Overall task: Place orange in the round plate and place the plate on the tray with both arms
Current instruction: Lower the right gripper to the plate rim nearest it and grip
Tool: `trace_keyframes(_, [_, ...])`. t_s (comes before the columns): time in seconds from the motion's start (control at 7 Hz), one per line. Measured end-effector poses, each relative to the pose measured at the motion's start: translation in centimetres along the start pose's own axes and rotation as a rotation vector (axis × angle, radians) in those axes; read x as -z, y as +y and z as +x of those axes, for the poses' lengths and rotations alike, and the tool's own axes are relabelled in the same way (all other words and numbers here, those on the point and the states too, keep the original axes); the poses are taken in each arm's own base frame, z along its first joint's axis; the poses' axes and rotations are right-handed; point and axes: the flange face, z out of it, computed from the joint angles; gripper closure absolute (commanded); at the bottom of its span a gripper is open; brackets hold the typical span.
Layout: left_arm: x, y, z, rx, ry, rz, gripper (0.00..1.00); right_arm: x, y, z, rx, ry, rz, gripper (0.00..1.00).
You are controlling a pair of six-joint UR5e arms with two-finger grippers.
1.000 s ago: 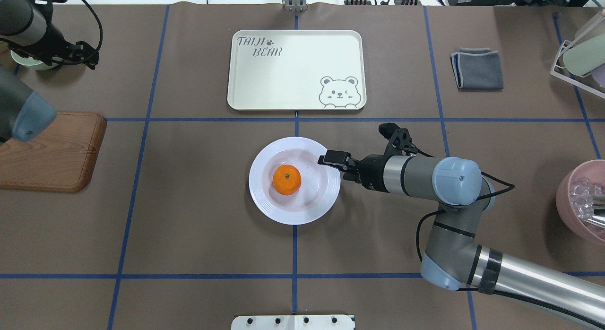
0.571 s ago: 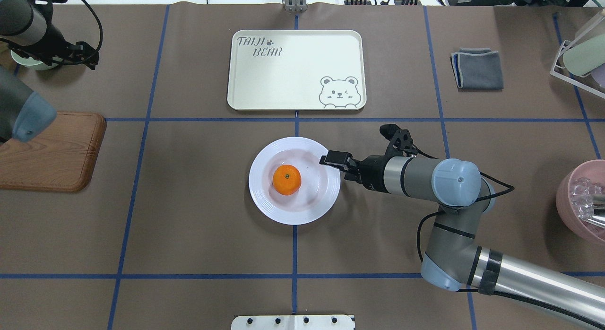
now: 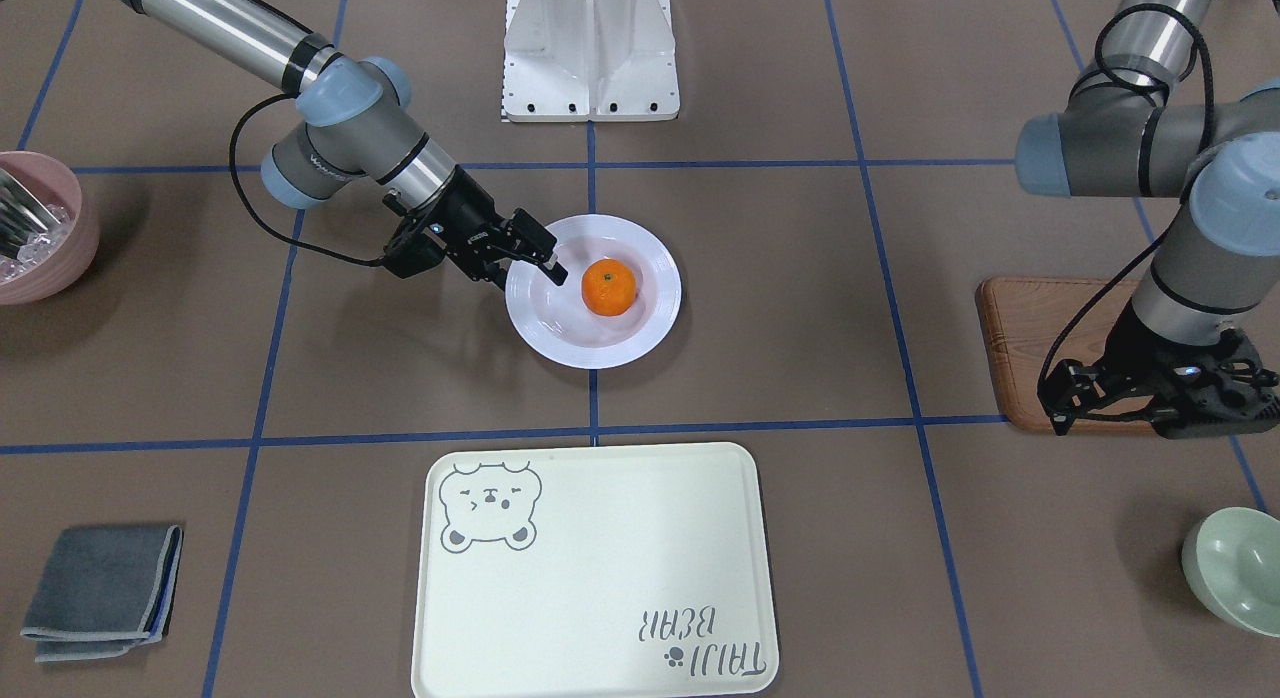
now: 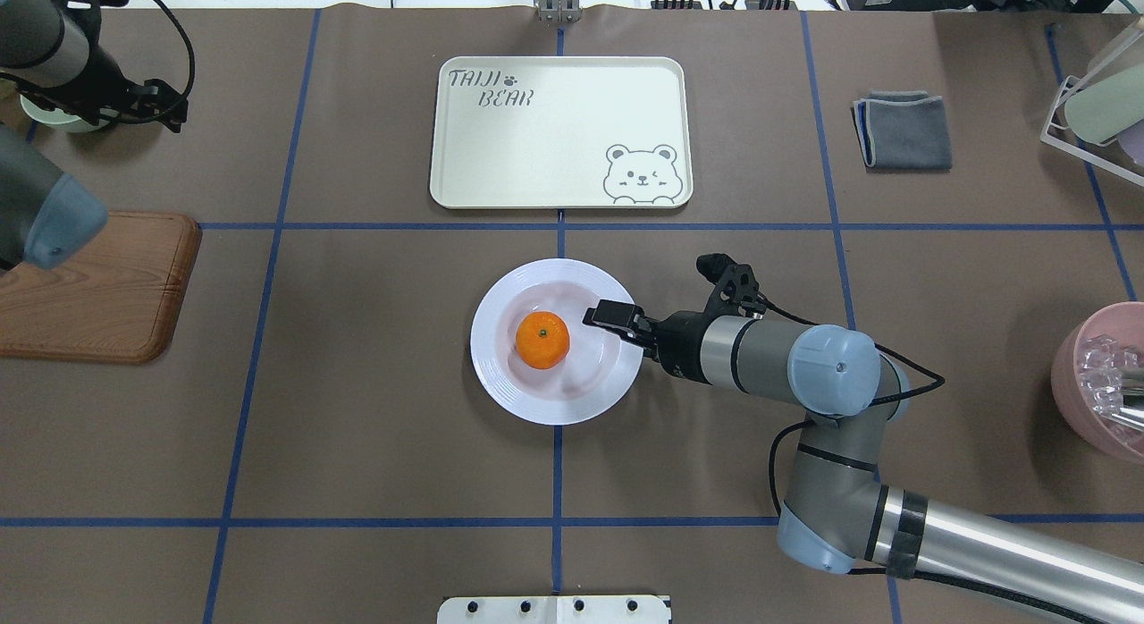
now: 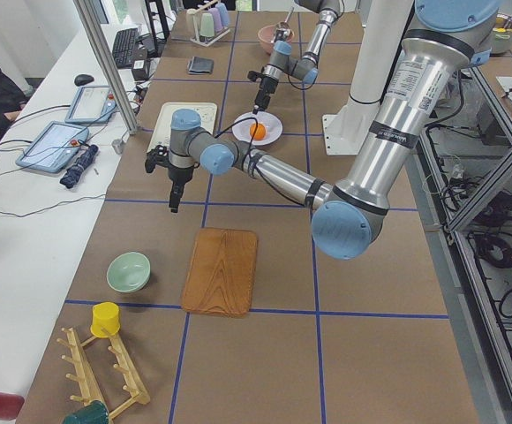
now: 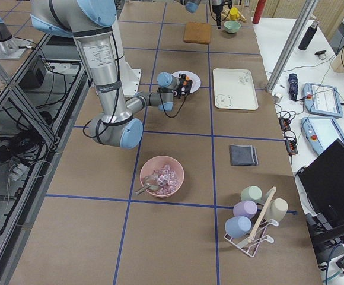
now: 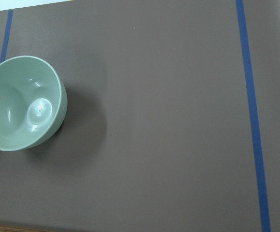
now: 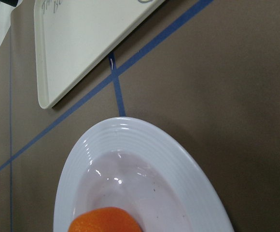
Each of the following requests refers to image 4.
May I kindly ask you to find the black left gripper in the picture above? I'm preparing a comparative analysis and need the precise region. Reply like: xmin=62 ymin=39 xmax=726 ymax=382
xmin=67 ymin=72 xmax=189 ymax=132

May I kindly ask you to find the cream bear print tray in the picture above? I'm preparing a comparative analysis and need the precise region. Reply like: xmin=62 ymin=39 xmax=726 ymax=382
xmin=429 ymin=56 xmax=694 ymax=211

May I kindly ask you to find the green ceramic bowl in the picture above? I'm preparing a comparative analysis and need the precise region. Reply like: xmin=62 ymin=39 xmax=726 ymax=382
xmin=18 ymin=94 xmax=109 ymax=134

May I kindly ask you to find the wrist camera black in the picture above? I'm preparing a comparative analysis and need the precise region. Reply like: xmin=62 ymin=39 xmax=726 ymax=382
xmin=696 ymin=253 xmax=768 ymax=318

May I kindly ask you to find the grey folded cloth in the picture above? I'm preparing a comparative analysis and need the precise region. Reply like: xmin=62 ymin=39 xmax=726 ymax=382
xmin=853 ymin=90 xmax=953 ymax=172

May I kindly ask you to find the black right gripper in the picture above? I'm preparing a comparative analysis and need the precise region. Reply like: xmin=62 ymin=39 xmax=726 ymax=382
xmin=583 ymin=299 xmax=712 ymax=379

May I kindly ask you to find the white round plate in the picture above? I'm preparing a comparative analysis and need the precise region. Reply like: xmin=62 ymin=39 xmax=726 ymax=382
xmin=469 ymin=258 xmax=643 ymax=426

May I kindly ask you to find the orange mandarin fruit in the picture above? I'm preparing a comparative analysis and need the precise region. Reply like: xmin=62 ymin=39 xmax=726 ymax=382
xmin=514 ymin=311 xmax=569 ymax=370

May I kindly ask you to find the white wire cup rack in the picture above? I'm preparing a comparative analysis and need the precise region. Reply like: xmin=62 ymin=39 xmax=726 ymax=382
xmin=1040 ymin=16 xmax=1144 ymax=190

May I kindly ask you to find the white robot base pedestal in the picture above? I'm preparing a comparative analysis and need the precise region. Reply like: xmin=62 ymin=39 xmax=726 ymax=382
xmin=436 ymin=594 xmax=674 ymax=623

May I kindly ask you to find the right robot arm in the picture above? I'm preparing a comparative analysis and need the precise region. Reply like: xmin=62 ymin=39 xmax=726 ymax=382
xmin=583 ymin=294 xmax=1141 ymax=623

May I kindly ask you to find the pink bowl with ice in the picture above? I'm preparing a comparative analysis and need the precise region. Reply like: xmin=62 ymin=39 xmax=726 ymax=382
xmin=1050 ymin=301 xmax=1143 ymax=466

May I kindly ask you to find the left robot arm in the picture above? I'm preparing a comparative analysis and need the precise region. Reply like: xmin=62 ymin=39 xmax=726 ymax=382
xmin=1 ymin=0 xmax=197 ymax=271

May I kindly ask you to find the brown wood-grain tray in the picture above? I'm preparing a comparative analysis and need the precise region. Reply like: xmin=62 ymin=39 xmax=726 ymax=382
xmin=1 ymin=211 xmax=202 ymax=365

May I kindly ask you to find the green cup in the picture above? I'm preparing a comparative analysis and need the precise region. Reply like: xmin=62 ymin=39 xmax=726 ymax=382
xmin=1064 ymin=64 xmax=1143 ymax=144

